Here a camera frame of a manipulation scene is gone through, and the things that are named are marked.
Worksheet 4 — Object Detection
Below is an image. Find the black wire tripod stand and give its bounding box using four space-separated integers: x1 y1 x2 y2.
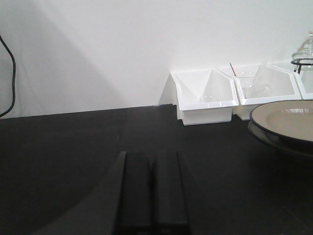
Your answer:
291 58 313 74

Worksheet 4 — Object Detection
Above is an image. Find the beige round plate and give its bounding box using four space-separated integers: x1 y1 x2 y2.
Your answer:
248 121 313 158
250 100 313 141

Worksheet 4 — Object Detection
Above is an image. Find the left white storage bin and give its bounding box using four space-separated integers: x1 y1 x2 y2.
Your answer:
171 69 239 126

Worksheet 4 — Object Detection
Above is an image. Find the middle white storage bin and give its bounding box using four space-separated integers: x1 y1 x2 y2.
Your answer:
219 65 302 120

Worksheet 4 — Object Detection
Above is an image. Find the black wall cable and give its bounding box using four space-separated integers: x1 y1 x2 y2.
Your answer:
0 34 17 118

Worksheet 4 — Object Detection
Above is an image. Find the white storage bin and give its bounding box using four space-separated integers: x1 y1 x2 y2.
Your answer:
268 62 313 100
171 69 239 126
219 65 302 120

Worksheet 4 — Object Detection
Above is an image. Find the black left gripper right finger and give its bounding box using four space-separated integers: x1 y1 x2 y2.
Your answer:
153 152 190 235

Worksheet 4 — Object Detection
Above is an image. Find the right white storage bin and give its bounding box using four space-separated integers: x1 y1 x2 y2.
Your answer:
268 62 313 100

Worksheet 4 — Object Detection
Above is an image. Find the glass alcohol lamp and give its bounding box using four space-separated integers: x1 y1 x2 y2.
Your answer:
291 31 313 65

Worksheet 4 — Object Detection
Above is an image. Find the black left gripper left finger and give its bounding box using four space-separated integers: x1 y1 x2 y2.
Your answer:
31 151 154 235

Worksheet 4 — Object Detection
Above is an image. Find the red stirring rod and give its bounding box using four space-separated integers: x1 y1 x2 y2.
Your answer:
229 62 237 77

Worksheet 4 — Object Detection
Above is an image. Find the glass beaker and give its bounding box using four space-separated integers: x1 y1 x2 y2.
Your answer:
236 71 267 99

